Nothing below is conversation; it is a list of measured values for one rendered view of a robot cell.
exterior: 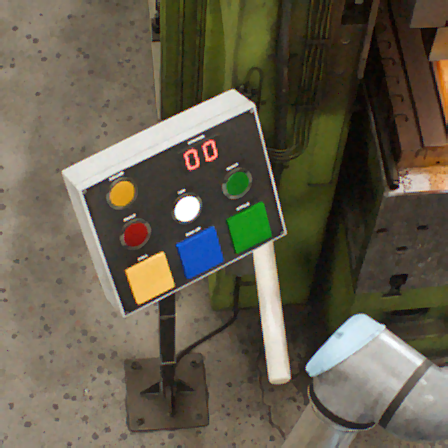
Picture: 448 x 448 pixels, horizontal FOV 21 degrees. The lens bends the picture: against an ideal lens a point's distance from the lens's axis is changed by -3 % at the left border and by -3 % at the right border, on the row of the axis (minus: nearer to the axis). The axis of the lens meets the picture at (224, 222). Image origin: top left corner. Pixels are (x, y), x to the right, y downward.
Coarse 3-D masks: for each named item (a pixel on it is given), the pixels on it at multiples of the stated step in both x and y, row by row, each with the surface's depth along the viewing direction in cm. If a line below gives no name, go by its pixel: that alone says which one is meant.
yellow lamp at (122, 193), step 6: (120, 186) 199; (126, 186) 200; (132, 186) 200; (114, 192) 199; (120, 192) 200; (126, 192) 200; (132, 192) 201; (114, 198) 200; (120, 198) 200; (126, 198) 201; (132, 198) 201; (120, 204) 201
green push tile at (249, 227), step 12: (240, 216) 213; (252, 216) 214; (264, 216) 216; (228, 228) 214; (240, 228) 214; (252, 228) 216; (264, 228) 217; (240, 240) 215; (252, 240) 217; (240, 252) 217
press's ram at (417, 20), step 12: (408, 0) 193; (420, 0) 188; (432, 0) 188; (444, 0) 188; (408, 12) 194; (420, 12) 191; (432, 12) 191; (444, 12) 191; (420, 24) 194; (432, 24) 194; (444, 24) 194
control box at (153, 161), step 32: (224, 96) 210; (160, 128) 206; (192, 128) 203; (224, 128) 205; (256, 128) 208; (96, 160) 202; (128, 160) 199; (160, 160) 201; (224, 160) 207; (256, 160) 211; (96, 192) 198; (160, 192) 204; (192, 192) 207; (224, 192) 210; (256, 192) 214; (96, 224) 200; (128, 224) 203; (160, 224) 207; (192, 224) 210; (224, 224) 213; (96, 256) 207; (128, 256) 206; (224, 256) 216; (128, 288) 209
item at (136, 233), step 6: (138, 222) 204; (132, 228) 204; (138, 228) 204; (144, 228) 205; (126, 234) 204; (132, 234) 204; (138, 234) 205; (144, 234) 206; (126, 240) 204; (132, 240) 205; (138, 240) 205; (132, 246) 206
